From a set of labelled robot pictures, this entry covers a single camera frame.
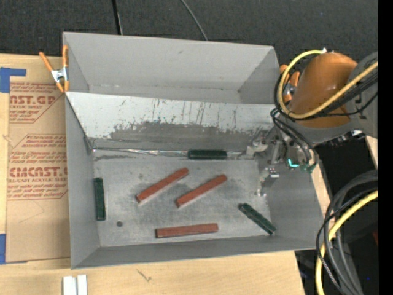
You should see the red-brown flat block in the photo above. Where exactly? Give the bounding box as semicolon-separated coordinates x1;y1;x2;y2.
134;167;190;205
174;174;228;209
154;222;220;239

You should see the grey metal bin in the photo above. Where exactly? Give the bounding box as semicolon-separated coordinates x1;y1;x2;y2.
62;31;326;270

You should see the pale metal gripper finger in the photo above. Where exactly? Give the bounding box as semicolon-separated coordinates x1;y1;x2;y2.
257;166;280;197
246;135;271;157

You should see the dark green flat block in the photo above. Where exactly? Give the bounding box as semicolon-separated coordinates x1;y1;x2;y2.
93;177;107;222
187;149;228;160
238;203;277;236

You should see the brown cardboard board, red print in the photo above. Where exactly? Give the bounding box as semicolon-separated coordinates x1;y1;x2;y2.
0;53;72;264

